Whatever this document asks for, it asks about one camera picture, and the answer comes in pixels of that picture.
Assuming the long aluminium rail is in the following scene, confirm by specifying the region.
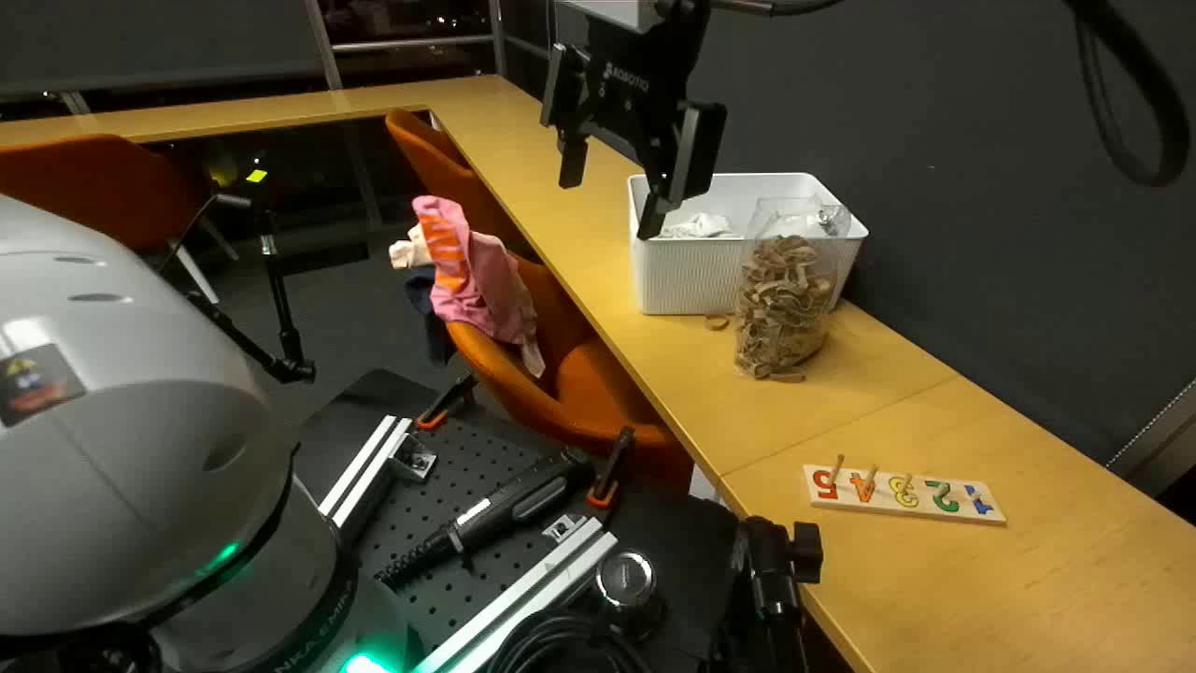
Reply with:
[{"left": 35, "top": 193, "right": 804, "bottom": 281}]
[{"left": 410, "top": 512, "right": 623, "bottom": 673}]

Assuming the short aluminium rail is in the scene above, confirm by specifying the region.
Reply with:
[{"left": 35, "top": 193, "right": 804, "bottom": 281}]
[{"left": 315, "top": 411, "right": 418, "bottom": 527}]

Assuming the white crumpled fabric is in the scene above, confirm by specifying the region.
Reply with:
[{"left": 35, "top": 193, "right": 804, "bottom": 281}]
[{"left": 656, "top": 193, "right": 843, "bottom": 247}]

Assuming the silver round knob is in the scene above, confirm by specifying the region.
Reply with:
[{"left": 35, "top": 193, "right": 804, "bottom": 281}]
[{"left": 591, "top": 548, "right": 663, "bottom": 615}]

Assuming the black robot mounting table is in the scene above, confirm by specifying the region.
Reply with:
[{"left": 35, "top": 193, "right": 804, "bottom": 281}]
[{"left": 287, "top": 364, "right": 742, "bottom": 673}]

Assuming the black tripod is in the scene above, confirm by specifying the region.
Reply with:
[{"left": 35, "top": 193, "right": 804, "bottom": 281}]
[{"left": 158, "top": 183, "right": 320, "bottom": 389}]

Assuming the black cable bundle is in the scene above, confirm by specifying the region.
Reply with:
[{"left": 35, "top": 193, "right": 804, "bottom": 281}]
[{"left": 493, "top": 593, "right": 703, "bottom": 673}]

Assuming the orange black clamp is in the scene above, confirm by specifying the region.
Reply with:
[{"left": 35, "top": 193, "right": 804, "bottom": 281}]
[
  {"left": 580, "top": 421, "right": 638, "bottom": 519},
  {"left": 415, "top": 369, "right": 481, "bottom": 437}
]

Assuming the wooden number puzzle board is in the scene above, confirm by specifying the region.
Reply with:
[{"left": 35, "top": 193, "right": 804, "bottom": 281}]
[{"left": 802, "top": 452, "right": 1010, "bottom": 527}]

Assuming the orange mesh office chair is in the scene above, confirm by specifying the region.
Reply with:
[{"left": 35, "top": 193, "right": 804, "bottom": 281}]
[
  {"left": 0, "top": 132, "right": 225, "bottom": 255},
  {"left": 382, "top": 108, "right": 516, "bottom": 242},
  {"left": 440, "top": 255, "right": 697, "bottom": 486}
]

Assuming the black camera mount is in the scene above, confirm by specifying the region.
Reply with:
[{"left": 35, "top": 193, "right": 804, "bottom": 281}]
[{"left": 716, "top": 512, "right": 830, "bottom": 673}]

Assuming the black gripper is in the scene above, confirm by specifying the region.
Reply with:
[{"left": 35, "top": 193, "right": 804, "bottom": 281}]
[{"left": 540, "top": 0, "right": 729, "bottom": 242}]

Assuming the black hanging cable loop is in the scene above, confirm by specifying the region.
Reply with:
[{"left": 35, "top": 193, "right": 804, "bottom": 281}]
[{"left": 1062, "top": 0, "right": 1196, "bottom": 192}]

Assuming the black tool with white label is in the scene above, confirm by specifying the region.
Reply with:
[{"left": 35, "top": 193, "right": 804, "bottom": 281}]
[{"left": 373, "top": 457, "right": 591, "bottom": 589}]

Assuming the pink orange striped cloth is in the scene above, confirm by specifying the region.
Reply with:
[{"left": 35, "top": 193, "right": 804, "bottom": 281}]
[{"left": 407, "top": 192, "right": 550, "bottom": 380}]

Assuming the white plastic washing basket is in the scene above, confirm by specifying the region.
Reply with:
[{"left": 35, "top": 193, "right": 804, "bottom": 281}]
[{"left": 623, "top": 167, "right": 871, "bottom": 323}]

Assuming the white printed cloth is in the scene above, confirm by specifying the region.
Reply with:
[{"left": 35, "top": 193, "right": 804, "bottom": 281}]
[{"left": 387, "top": 228, "right": 438, "bottom": 274}]

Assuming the clear bag of beige pieces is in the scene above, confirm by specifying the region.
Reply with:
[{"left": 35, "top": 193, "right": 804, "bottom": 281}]
[{"left": 729, "top": 232, "right": 843, "bottom": 385}]

